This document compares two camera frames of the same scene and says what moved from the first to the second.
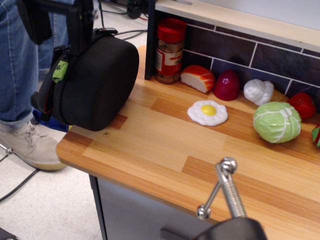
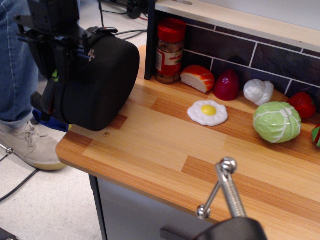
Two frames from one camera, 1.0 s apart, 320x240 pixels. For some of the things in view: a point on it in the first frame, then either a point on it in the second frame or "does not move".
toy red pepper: x=303 y=102 does not move
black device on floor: x=134 y=9 does not move
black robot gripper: x=39 y=9 to x=66 y=61
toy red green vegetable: x=316 y=135 does not move
